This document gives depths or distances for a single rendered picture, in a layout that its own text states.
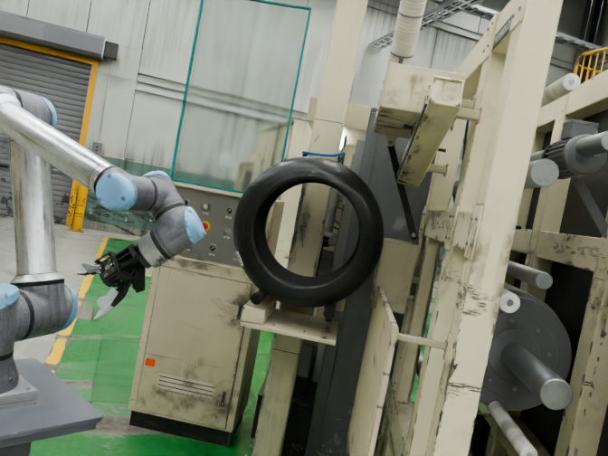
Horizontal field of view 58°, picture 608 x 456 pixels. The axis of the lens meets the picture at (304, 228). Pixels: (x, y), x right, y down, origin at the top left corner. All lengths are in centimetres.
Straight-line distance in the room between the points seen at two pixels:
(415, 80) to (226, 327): 156
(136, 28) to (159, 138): 207
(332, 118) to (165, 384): 156
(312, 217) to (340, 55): 71
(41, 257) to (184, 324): 119
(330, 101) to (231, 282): 100
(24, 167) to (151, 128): 928
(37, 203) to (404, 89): 118
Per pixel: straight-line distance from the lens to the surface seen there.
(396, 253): 234
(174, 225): 145
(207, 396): 291
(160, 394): 297
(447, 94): 173
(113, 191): 138
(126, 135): 1098
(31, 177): 182
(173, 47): 1129
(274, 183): 204
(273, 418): 259
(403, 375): 246
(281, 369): 252
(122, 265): 150
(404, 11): 280
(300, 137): 549
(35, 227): 181
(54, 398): 181
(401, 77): 183
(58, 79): 1120
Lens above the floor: 130
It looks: 3 degrees down
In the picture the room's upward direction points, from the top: 11 degrees clockwise
